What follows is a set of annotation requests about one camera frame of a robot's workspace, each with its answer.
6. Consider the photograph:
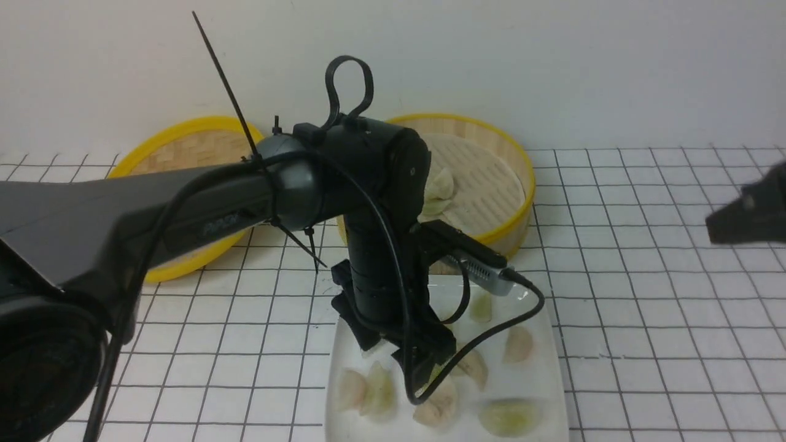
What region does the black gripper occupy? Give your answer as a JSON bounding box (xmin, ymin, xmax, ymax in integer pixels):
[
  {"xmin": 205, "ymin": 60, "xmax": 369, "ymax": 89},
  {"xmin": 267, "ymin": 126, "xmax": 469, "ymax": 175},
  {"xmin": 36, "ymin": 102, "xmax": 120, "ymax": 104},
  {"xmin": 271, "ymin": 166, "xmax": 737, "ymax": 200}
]
[{"xmin": 331, "ymin": 221, "xmax": 457, "ymax": 384}]

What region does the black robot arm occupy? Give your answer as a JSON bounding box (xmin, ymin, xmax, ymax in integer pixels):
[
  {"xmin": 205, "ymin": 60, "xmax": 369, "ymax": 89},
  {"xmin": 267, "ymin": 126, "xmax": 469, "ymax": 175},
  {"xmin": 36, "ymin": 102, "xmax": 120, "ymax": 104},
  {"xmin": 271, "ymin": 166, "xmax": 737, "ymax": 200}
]
[{"xmin": 2, "ymin": 117, "xmax": 456, "ymax": 441}]

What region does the pale green dumpling on plate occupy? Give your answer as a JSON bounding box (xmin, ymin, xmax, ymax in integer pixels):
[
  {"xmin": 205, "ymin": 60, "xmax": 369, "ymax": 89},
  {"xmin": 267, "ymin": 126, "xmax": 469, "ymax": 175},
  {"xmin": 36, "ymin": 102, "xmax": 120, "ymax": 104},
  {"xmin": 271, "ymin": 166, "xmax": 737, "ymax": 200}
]
[{"xmin": 359, "ymin": 362, "xmax": 396, "ymax": 419}]

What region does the pale dumpling plate centre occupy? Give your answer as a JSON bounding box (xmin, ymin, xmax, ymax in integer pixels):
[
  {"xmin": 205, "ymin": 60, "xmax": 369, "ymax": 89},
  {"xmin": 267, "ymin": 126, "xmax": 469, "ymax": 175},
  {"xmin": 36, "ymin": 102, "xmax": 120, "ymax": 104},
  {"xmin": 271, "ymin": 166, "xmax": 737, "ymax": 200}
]
[{"xmin": 449, "ymin": 349, "xmax": 489, "ymax": 392}]

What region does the pink-white dumpling on plate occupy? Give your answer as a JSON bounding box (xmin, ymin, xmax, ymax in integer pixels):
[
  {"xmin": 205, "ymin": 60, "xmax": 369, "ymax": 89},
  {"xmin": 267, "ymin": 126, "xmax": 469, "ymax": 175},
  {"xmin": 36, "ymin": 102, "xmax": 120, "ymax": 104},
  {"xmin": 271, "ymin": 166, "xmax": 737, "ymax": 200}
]
[{"xmin": 412, "ymin": 376, "xmax": 459, "ymax": 428}]

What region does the pink dumpling on plate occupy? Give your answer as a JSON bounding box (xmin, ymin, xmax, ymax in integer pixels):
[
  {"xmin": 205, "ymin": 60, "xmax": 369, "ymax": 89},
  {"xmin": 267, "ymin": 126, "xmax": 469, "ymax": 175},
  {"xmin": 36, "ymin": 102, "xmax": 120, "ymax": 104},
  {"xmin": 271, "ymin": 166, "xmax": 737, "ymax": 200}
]
[{"xmin": 502, "ymin": 325, "xmax": 534, "ymax": 364}]

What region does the white rectangular plate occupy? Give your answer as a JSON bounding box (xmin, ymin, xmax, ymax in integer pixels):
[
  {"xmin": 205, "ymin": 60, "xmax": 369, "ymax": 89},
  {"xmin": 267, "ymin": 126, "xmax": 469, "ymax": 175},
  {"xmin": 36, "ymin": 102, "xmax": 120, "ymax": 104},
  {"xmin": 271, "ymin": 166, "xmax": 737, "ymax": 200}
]
[{"xmin": 324, "ymin": 309, "xmax": 570, "ymax": 441}]

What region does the green dumpling plate front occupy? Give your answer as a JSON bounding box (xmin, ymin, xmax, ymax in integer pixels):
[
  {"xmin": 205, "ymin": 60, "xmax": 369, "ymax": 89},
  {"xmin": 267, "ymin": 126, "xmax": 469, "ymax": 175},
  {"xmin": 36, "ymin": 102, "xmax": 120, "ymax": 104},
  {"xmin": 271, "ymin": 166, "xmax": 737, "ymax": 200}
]
[{"xmin": 479, "ymin": 399, "xmax": 542, "ymax": 438}]

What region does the pale dumpling in steamer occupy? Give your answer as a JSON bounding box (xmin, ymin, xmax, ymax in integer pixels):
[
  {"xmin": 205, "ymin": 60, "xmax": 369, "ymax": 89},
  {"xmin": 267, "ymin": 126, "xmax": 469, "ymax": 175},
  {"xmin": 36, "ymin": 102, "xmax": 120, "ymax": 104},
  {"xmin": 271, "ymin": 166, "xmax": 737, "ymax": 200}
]
[{"xmin": 420, "ymin": 199, "xmax": 451, "ymax": 218}]

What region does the green dumpling in steamer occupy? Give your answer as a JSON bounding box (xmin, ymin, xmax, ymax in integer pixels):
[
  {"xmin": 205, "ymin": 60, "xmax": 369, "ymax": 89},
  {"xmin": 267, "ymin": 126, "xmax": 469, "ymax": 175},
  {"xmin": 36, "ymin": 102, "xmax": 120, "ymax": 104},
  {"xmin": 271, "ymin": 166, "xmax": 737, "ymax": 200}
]
[{"xmin": 424, "ymin": 168, "xmax": 455, "ymax": 201}]

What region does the yellow-rimmed bamboo steamer basket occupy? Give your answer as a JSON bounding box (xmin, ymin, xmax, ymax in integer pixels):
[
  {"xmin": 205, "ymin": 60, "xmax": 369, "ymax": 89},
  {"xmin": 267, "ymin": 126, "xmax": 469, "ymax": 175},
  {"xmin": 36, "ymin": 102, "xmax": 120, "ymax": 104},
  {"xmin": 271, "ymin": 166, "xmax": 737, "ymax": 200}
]
[{"xmin": 337, "ymin": 113, "xmax": 536, "ymax": 276}]

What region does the black zip tie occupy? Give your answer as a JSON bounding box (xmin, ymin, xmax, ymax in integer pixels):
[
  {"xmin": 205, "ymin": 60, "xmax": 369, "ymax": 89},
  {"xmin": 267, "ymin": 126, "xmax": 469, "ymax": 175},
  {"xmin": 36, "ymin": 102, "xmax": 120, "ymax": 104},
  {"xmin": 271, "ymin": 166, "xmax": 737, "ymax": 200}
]
[{"xmin": 191, "ymin": 10, "xmax": 259, "ymax": 160}]

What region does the yellow-rimmed bamboo steamer lid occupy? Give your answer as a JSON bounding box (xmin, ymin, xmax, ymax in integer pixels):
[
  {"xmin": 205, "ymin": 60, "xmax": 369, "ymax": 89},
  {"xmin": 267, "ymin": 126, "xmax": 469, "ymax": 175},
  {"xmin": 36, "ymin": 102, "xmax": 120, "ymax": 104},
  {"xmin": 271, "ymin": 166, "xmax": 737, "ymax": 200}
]
[{"xmin": 107, "ymin": 117, "xmax": 250, "ymax": 284}]

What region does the white grid-pattern tablecloth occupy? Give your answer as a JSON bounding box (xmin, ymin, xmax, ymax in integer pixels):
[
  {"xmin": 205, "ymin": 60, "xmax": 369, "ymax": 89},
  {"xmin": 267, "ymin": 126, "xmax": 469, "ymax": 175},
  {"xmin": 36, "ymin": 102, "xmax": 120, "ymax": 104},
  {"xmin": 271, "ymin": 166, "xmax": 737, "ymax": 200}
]
[{"xmin": 0, "ymin": 146, "xmax": 786, "ymax": 442}]

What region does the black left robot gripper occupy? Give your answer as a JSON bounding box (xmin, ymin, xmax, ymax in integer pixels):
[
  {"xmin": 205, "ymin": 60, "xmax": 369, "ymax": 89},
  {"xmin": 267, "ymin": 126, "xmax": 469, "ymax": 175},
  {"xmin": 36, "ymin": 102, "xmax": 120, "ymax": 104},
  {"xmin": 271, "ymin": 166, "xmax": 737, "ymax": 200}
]
[{"xmin": 706, "ymin": 161, "xmax": 785, "ymax": 244}]

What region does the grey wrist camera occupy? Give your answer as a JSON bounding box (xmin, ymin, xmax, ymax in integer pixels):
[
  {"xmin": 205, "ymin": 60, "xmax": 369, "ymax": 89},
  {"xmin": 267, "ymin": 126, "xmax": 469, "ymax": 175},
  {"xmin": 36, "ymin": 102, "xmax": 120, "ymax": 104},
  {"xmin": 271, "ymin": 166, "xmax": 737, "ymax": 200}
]
[{"xmin": 413, "ymin": 219, "xmax": 513, "ymax": 297}]

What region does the black cable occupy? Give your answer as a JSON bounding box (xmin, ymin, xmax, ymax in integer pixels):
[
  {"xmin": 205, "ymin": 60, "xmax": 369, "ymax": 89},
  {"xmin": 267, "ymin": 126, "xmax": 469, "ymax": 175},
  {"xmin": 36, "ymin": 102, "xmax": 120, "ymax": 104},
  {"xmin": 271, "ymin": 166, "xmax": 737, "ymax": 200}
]
[{"xmin": 83, "ymin": 150, "xmax": 546, "ymax": 442}]

